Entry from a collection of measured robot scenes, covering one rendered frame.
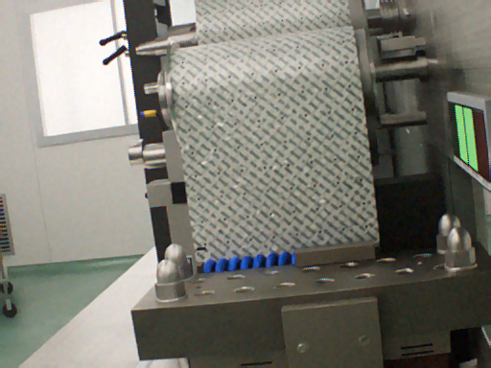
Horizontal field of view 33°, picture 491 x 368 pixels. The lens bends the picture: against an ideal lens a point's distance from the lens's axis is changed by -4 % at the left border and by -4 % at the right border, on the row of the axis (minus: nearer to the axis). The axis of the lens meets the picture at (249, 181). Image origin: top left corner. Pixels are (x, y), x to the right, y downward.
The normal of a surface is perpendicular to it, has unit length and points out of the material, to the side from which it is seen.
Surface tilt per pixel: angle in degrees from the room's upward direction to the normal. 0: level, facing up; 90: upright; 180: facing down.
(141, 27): 90
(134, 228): 90
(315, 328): 90
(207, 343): 90
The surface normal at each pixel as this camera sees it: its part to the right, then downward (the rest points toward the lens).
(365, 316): -0.11, 0.12
